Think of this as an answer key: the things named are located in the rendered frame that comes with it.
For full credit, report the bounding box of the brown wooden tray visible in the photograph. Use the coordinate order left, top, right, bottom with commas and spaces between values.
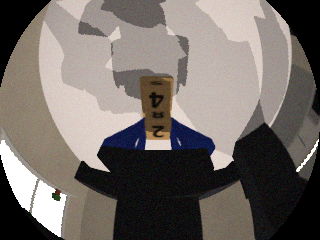
140, 76, 174, 118

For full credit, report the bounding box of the brown cube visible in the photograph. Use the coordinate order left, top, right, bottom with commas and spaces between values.
142, 81, 171, 112
144, 111, 172, 140

